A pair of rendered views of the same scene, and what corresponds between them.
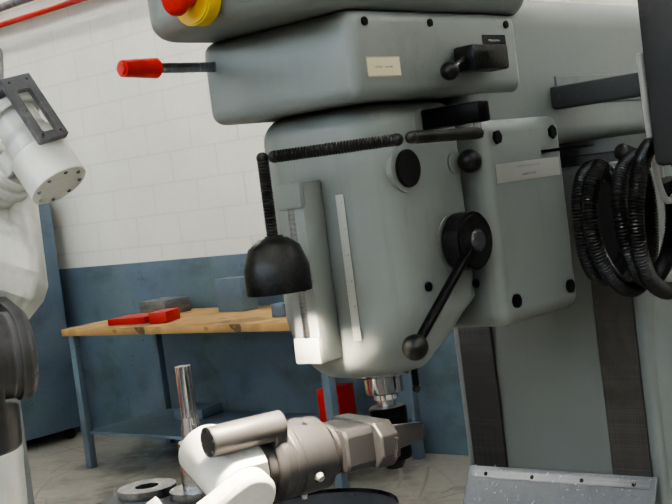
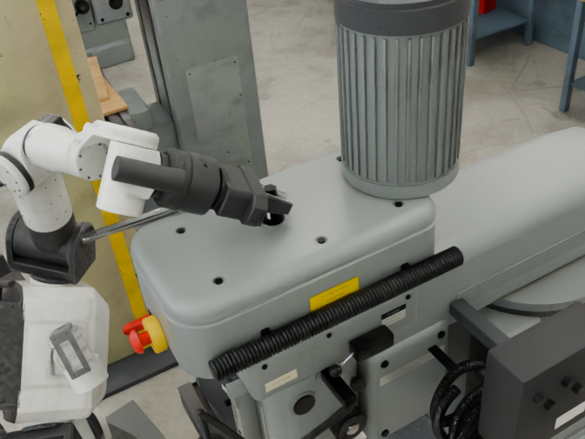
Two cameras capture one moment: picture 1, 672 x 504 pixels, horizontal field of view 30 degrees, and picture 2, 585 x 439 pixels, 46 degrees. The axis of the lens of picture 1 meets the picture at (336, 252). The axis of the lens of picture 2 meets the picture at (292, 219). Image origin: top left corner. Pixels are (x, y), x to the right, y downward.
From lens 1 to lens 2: 1.29 m
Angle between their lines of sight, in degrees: 40
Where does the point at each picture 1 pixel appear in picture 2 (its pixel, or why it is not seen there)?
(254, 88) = not seen: hidden behind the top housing
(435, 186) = (329, 398)
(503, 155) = (389, 369)
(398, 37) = (297, 358)
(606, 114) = (506, 288)
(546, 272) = (416, 407)
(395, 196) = (293, 417)
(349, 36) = (252, 376)
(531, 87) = (430, 311)
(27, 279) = (84, 411)
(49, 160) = (80, 384)
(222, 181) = not seen: outside the picture
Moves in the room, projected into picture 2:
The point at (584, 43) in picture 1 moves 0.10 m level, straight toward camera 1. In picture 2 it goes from (496, 256) to (478, 289)
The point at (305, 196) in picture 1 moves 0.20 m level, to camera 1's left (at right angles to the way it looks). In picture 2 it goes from (239, 402) to (144, 380)
